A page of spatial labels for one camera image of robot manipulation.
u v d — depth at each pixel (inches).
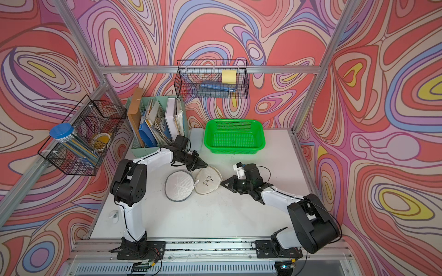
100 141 27.7
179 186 34.0
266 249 28.9
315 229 16.8
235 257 28.5
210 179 34.8
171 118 36.2
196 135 45.4
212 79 38.8
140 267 28.3
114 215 31.5
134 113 32.6
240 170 32.3
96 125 31.0
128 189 20.9
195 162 33.7
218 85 34.8
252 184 27.1
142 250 26.0
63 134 22.4
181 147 31.6
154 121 37.1
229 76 34.7
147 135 37.1
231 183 29.5
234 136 45.6
